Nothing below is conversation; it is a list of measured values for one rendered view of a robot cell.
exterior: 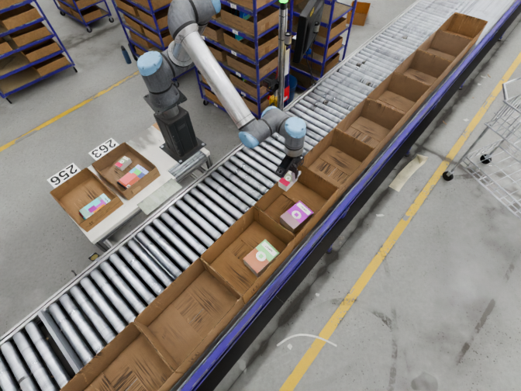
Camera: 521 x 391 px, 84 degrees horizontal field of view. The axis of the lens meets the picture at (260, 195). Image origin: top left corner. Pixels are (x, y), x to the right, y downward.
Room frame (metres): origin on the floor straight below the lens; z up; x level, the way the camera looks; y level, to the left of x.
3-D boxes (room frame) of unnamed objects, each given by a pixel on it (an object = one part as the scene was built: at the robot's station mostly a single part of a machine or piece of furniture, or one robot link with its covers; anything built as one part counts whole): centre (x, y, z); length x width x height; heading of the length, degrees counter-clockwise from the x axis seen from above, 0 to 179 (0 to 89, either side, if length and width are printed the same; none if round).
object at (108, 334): (0.36, 0.94, 0.72); 0.52 x 0.05 x 0.05; 46
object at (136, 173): (1.28, 0.88, 0.79); 0.19 x 0.14 x 0.02; 141
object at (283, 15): (1.91, -0.20, 1.11); 0.12 x 0.05 x 0.88; 136
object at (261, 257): (0.58, 0.01, 0.92); 0.16 x 0.11 x 0.07; 131
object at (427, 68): (1.99, -1.30, 0.96); 0.39 x 0.29 x 0.17; 135
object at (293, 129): (0.94, -0.17, 1.46); 0.10 x 0.09 x 0.12; 39
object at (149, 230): (0.74, 0.57, 0.72); 0.52 x 0.05 x 0.05; 46
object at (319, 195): (0.87, -0.20, 0.96); 0.39 x 0.29 x 0.17; 136
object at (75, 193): (1.12, 1.16, 0.80); 0.38 x 0.28 x 0.10; 47
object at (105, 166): (1.34, 0.94, 0.80); 0.38 x 0.28 x 0.10; 47
